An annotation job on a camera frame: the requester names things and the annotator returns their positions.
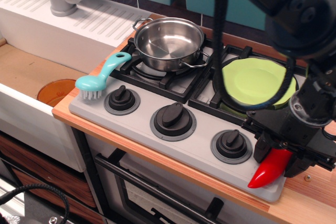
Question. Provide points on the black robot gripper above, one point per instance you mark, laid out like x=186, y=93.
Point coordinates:
x=280, y=129

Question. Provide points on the red toy chili pepper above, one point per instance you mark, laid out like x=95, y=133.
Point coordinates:
x=271, y=168

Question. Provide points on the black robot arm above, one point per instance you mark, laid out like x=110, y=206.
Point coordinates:
x=300, y=30

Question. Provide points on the black right stove knob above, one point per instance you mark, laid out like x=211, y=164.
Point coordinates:
x=231, y=147

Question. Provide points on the black stove knob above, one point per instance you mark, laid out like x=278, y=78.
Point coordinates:
x=231, y=147
x=173, y=122
x=122, y=101

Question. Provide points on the light green plastic plate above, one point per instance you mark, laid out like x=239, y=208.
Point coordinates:
x=252, y=80

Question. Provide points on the grey toy stove top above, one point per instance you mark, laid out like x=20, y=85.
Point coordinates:
x=180, y=115

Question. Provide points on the black middle stove knob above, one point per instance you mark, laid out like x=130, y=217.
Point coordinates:
x=173, y=122

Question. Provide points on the stainless steel pot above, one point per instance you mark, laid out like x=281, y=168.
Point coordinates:
x=170, y=44

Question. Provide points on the black left stove knob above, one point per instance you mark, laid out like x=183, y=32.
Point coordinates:
x=122, y=101

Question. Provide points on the teal dish brush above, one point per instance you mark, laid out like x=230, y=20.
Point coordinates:
x=91, y=87

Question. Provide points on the wooden countertop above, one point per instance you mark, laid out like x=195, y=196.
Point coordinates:
x=307, y=198

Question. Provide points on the black right burner grate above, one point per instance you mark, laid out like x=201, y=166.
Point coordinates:
x=207, y=100

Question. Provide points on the black burner grate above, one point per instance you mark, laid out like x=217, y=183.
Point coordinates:
x=177, y=86
x=207, y=100

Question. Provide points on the black left burner grate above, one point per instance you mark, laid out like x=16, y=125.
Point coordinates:
x=177, y=86

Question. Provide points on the orange sink drain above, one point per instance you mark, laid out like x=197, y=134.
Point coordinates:
x=52, y=93

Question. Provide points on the wooden drawer fronts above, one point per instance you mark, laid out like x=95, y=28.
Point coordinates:
x=27, y=166

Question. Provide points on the white toy sink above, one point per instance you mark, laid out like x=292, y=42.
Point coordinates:
x=38, y=48

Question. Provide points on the oven door with black handle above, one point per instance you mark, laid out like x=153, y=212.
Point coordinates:
x=143, y=200

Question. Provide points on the teal wall cabinet right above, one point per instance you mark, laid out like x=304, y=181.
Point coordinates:
x=241, y=12

